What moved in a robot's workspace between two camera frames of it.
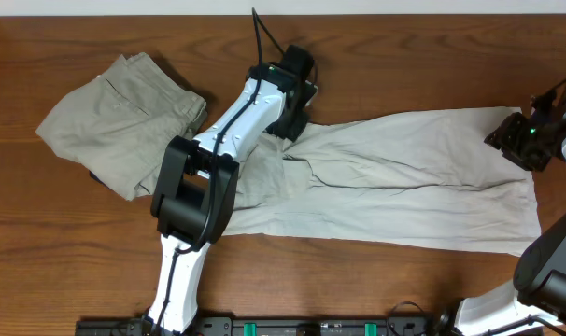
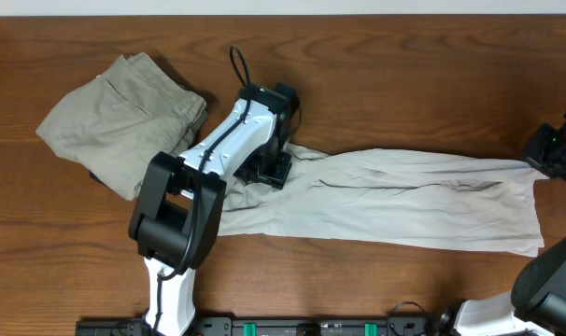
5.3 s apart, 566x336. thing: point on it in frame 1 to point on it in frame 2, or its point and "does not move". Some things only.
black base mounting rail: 267,326 does not move
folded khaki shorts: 117,125 does not move
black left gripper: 292,131 to 276,176
